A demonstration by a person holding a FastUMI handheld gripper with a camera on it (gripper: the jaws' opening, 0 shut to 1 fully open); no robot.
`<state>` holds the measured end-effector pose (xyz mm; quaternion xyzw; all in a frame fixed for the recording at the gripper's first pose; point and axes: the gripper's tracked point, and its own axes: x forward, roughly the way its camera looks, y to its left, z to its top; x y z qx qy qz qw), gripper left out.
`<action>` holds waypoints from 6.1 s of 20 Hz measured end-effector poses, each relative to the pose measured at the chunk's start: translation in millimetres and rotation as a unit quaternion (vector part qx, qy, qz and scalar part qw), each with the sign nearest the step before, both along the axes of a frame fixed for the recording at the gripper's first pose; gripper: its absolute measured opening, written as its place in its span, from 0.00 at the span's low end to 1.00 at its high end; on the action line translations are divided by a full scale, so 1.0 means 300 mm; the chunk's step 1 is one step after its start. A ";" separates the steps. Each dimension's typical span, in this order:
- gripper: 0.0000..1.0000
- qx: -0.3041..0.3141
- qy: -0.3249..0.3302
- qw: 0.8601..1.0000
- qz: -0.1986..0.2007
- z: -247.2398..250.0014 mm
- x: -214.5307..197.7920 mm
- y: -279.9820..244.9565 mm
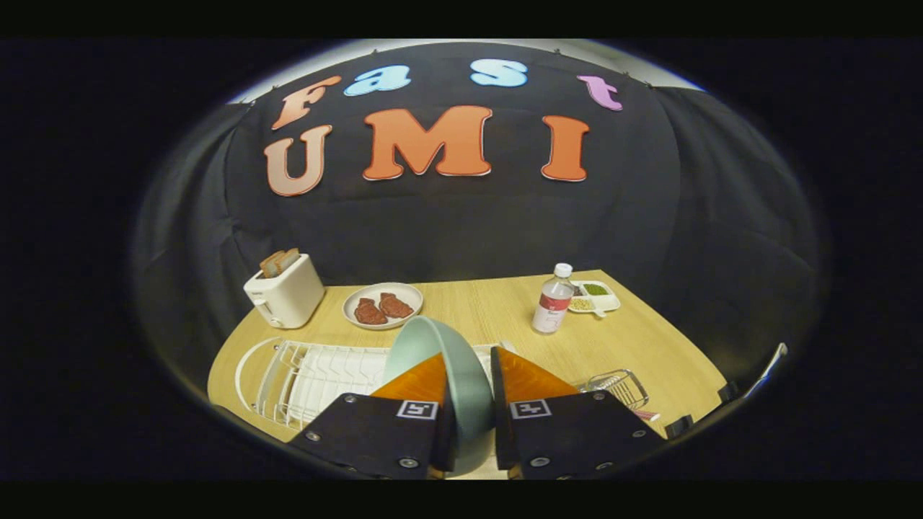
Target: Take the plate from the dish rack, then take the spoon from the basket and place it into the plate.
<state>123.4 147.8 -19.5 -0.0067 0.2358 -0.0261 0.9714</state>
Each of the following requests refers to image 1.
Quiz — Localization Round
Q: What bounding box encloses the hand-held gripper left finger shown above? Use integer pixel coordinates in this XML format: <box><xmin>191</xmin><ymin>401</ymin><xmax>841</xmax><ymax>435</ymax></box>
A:
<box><xmin>287</xmin><ymin>352</ymin><xmax>459</xmax><ymax>480</ymax></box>

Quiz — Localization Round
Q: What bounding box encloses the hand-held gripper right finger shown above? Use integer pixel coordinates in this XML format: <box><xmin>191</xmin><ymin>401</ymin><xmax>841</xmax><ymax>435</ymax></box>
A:
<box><xmin>490</xmin><ymin>346</ymin><xmax>668</xmax><ymax>480</ymax></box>

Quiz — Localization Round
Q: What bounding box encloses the metal wire basket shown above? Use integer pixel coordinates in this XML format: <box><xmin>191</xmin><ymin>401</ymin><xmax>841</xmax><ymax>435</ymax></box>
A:
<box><xmin>575</xmin><ymin>369</ymin><xmax>650</xmax><ymax>412</ymax></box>

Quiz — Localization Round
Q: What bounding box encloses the white wire dish rack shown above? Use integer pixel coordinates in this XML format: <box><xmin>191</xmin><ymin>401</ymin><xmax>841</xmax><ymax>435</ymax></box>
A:
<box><xmin>234</xmin><ymin>336</ymin><xmax>505</xmax><ymax>432</ymax></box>

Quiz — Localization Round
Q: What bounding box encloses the pale green plate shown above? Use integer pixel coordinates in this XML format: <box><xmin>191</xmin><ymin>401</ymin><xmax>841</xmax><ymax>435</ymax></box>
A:
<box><xmin>382</xmin><ymin>316</ymin><xmax>497</xmax><ymax>476</ymax></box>

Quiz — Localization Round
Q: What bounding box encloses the white divided snack dish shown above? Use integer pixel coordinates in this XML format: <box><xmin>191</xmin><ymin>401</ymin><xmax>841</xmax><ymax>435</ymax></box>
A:
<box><xmin>567</xmin><ymin>280</ymin><xmax>622</xmax><ymax>318</ymax></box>

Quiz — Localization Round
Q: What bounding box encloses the beige round plate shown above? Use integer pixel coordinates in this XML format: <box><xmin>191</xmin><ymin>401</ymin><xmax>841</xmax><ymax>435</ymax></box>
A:
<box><xmin>342</xmin><ymin>282</ymin><xmax>424</xmax><ymax>331</ymax></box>

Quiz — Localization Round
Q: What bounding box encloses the red meat piece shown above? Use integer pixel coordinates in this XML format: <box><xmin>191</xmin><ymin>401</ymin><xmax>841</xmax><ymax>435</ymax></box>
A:
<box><xmin>379</xmin><ymin>292</ymin><xmax>415</xmax><ymax>319</ymax></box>
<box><xmin>353</xmin><ymin>298</ymin><xmax>388</xmax><ymax>326</ymax></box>

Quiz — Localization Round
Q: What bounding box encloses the clear plastic water bottle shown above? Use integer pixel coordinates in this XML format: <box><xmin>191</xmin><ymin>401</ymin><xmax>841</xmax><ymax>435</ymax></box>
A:
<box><xmin>531</xmin><ymin>262</ymin><xmax>575</xmax><ymax>335</ymax></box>

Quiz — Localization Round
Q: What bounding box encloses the cream toaster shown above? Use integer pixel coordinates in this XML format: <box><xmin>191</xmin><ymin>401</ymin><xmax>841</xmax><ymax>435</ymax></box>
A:
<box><xmin>243</xmin><ymin>254</ymin><xmax>326</xmax><ymax>329</ymax></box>

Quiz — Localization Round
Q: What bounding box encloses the white and blue object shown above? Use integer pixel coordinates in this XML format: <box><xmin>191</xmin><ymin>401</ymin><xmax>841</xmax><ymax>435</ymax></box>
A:
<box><xmin>743</xmin><ymin>342</ymin><xmax>788</xmax><ymax>401</ymax></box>

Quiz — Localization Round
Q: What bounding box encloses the black backdrop cloth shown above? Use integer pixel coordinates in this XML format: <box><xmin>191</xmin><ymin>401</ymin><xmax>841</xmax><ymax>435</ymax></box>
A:
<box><xmin>133</xmin><ymin>42</ymin><xmax>823</xmax><ymax>390</ymax></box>

